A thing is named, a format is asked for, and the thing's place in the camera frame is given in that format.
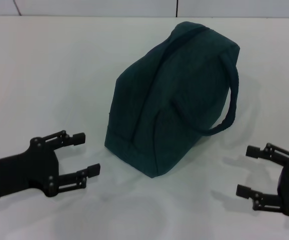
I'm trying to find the teal insulated lunch bag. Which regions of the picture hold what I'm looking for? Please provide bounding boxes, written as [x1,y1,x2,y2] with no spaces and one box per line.
[103,21,241,179]

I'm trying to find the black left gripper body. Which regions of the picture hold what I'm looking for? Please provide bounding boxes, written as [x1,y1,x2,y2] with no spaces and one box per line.
[0,136,61,199]

